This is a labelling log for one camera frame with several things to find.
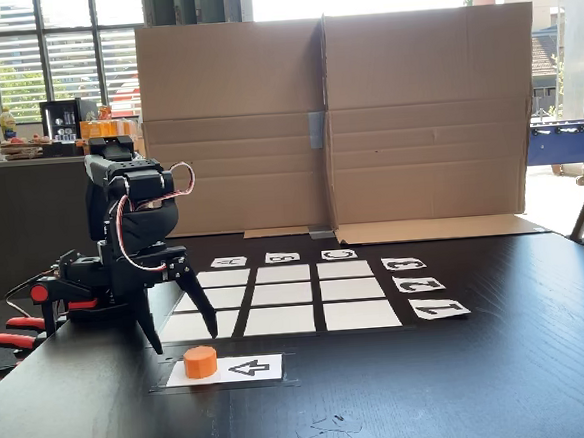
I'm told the paper sheet letter B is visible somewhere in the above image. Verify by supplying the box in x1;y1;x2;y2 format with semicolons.
263;249;302;266

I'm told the white arrow paper sheet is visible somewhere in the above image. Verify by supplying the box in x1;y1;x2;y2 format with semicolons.
148;349;302;396

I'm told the red white servo cable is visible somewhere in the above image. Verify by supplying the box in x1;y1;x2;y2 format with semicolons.
109;160;202;277

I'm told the paper sheet number 2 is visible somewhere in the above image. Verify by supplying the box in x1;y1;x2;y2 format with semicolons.
391;272;447;295

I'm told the paper sheet letter A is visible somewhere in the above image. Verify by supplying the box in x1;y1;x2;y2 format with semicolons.
208;254;250;271

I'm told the orange carton box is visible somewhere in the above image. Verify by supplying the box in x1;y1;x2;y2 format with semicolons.
78;102;141;144

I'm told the black glass-front cabinet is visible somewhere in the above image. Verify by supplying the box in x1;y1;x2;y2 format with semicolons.
38;96;101;147

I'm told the brown cardboard box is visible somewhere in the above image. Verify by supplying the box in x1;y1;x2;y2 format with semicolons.
317;0;551;249
133;14;338;247

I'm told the blue foosball table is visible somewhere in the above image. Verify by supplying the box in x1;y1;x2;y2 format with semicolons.
527;116;584;191

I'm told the red black bar clamp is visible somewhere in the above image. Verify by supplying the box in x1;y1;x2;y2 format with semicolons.
0;275;106;379

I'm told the tray with food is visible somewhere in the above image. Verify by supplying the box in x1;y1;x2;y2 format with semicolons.
0;132;54;162

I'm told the paper sheet letter C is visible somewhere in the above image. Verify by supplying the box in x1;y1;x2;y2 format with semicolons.
319;246;359;263

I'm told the round orange token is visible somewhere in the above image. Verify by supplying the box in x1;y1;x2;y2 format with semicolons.
182;345;220;382

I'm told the yellow bottle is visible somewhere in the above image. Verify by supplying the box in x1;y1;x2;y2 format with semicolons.
0;106;19;142

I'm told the white nine-square grid sheet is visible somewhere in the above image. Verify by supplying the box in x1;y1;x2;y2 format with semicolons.
152;254;419;347

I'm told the paper sheet number 3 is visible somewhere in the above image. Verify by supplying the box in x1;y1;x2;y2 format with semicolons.
380;254;428;274

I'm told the dark counter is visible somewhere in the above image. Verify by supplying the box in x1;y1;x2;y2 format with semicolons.
0;147;154;302

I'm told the paper sheet number 1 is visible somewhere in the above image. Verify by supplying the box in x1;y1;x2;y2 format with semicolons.
407;294;472;324

